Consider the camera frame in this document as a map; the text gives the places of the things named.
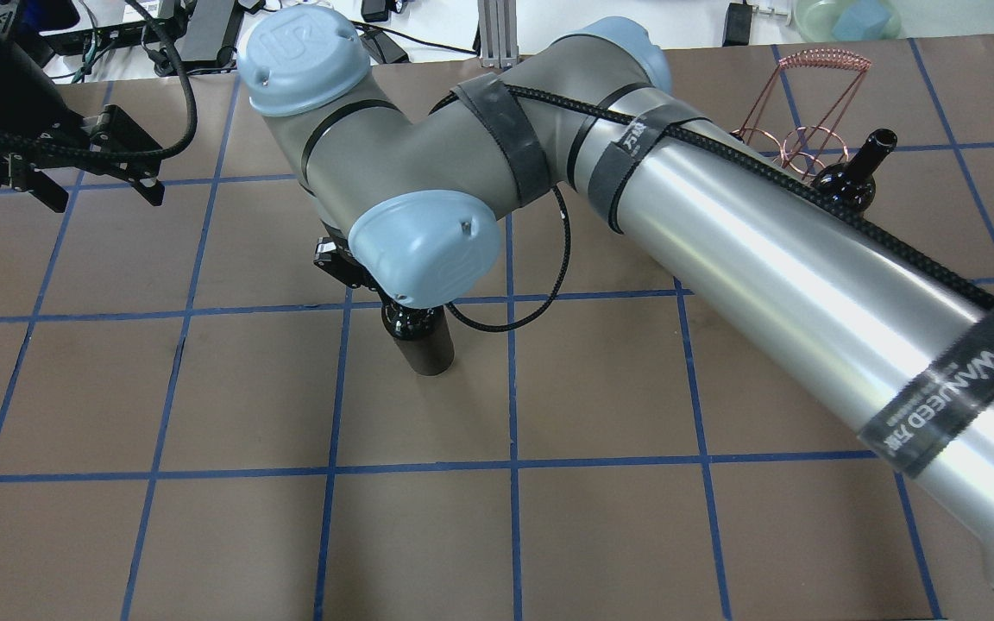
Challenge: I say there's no aluminium frame post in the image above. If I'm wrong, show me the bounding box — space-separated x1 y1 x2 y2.
477 0 519 71

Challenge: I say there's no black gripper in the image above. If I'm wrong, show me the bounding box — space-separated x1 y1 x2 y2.
0 30 166 215
314 236 379 293

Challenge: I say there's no dark wine bottle being moved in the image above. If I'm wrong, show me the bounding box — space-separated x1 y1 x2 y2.
381 295 455 376

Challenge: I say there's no copper wire wine basket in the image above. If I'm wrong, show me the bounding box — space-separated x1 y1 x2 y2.
730 46 873 180

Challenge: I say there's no blue foam cube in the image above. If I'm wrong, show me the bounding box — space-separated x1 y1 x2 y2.
831 1 892 41

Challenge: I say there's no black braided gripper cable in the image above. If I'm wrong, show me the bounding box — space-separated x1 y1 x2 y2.
428 82 994 333

